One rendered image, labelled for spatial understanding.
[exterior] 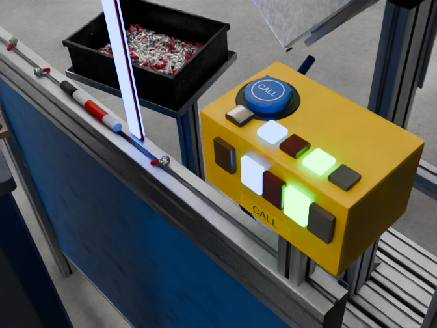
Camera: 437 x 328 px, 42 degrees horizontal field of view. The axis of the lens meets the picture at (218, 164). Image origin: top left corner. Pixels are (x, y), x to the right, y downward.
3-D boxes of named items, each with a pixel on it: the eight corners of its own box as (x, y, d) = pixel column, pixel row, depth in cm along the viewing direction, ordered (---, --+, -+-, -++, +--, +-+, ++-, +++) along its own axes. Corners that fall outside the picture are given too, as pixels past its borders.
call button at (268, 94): (300, 103, 50) (301, 87, 48) (268, 125, 48) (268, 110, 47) (266, 84, 52) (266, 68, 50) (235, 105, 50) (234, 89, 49)
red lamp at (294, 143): (311, 148, 45) (311, 143, 44) (295, 160, 44) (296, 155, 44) (293, 137, 46) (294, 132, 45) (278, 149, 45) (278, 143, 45)
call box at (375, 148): (404, 222, 52) (428, 137, 45) (334, 290, 48) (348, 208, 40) (274, 139, 61) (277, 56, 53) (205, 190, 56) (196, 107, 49)
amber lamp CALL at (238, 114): (255, 118, 48) (255, 112, 47) (239, 128, 47) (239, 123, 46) (239, 108, 49) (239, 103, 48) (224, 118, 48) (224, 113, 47)
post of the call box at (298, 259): (315, 271, 62) (325, 194, 53) (297, 287, 61) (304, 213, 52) (294, 254, 64) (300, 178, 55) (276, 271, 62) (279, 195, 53)
